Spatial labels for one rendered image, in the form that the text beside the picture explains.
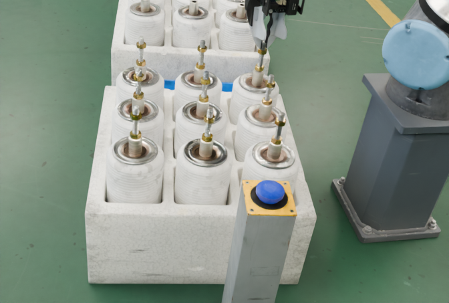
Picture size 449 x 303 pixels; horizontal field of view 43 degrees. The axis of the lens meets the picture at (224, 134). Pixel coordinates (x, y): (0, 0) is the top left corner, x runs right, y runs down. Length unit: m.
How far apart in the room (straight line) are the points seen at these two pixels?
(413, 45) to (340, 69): 0.93
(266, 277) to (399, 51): 0.40
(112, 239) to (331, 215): 0.51
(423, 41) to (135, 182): 0.50
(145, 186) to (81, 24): 1.05
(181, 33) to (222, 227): 0.60
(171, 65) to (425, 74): 0.70
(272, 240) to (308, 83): 0.95
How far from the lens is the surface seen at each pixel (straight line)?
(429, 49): 0.90
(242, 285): 0.89
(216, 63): 1.42
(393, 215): 1.23
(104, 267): 1.05
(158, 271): 1.06
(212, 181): 0.95
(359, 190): 1.25
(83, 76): 1.64
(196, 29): 1.41
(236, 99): 1.16
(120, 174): 0.94
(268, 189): 0.79
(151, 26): 1.40
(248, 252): 0.83
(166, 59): 1.41
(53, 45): 1.80
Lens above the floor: 0.85
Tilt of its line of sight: 36 degrees down
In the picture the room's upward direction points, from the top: 8 degrees clockwise
